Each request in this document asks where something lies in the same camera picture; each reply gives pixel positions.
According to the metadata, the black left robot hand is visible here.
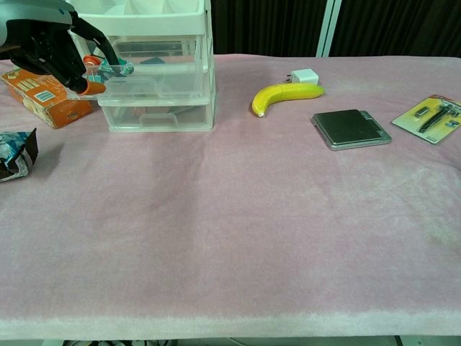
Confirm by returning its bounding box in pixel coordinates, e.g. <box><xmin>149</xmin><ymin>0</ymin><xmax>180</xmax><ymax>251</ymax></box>
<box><xmin>6</xmin><ymin>12</ymin><xmax>120</xmax><ymax>97</ymax></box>

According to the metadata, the clear plastic drawer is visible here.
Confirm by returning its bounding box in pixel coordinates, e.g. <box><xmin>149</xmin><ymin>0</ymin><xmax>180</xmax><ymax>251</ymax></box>
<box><xmin>98</xmin><ymin>68</ymin><xmax>210</xmax><ymax>108</ymax></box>
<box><xmin>67</xmin><ymin>35</ymin><xmax>203</xmax><ymax>101</ymax></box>
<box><xmin>100</xmin><ymin>102</ymin><xmax>210</xmax><ymax>131</ymax></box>

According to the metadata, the orange cardboard box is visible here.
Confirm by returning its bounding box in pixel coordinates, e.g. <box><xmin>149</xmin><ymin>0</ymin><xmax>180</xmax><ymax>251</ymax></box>
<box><xmin>1</xmin><ymin>68</ymin><xmax>97</xmax><ymax>130</ymax></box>

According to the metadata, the blue binder clip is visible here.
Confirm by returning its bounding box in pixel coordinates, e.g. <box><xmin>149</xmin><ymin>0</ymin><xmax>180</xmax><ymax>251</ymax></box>
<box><xmin>84</xmin><ymin>66</ymin><xmax>106</xmax><ymax>84</ymax></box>

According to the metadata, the blue brown snack bag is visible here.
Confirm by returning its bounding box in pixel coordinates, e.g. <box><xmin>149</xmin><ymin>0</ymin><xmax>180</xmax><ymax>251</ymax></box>
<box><xmin>0</xmin><ymin>127</ymin><xmax>40</xmax><ymax>184</ymax></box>

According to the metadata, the black curtain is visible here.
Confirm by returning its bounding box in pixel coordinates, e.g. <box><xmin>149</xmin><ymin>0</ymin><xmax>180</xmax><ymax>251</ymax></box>
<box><xmin>0</xmin><ymin>0</ymin><xmax>461</xmax><ymax>61</ymax></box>

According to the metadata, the yellow banana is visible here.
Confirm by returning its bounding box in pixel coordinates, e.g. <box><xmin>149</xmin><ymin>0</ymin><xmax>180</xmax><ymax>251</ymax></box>
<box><xmin>251</xmin><ymin>82</ymin><xmax>326</xmax><ymax>118</ymax></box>

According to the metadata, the pink tablecloth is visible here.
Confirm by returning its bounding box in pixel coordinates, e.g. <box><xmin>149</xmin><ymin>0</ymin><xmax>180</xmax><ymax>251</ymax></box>
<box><xmin>0</xmin><ymin>53</ymin><xmax>461</xmax><ymax>342</ymax></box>

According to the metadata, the white charger plug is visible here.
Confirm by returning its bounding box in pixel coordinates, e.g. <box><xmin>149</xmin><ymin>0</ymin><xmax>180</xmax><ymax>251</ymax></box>
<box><xmin>282</xmin><ymin>68</ymin><xmax>321</xmax><ymax>86</ymax></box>

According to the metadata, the silver digital scale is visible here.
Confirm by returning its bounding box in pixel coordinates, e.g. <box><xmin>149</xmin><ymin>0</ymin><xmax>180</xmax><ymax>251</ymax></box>
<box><xmin>311</xmin><ymin>109</ymin><xmax>393</xmax><ymax>151</ymax></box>

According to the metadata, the razor blister pack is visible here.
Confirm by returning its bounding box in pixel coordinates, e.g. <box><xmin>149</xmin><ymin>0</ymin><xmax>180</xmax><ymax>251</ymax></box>
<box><xmin>391</xmin><ymin>93</ymin><xmax>461</xmax><ymax>145</ymax></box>

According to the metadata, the clear plastic drawer unit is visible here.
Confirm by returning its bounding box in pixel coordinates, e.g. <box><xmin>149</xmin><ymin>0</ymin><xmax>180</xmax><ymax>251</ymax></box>
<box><xmin>63</xmin><ymin>0</ymin><xmax>217</xmax><ymax>133</ymax></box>

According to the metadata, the white vertical post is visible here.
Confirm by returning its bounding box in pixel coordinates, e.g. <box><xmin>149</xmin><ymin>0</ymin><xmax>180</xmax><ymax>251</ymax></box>
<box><xmin>315</xmin><ymin>0</ymin><xmax>343</xmax><ymax>58</ymax></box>

